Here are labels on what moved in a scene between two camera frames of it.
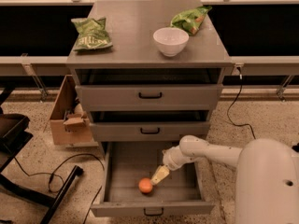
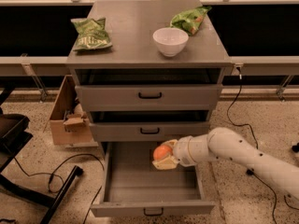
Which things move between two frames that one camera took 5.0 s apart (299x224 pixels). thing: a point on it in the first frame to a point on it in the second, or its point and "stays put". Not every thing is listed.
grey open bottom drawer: [126, 163] stays put
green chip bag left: [92, 34] stays put
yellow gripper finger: [162, 173] to [165, 163]
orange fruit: [145, 185] to [162, 152]
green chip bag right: [191, 21] stays put
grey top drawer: [148, 97] stays put
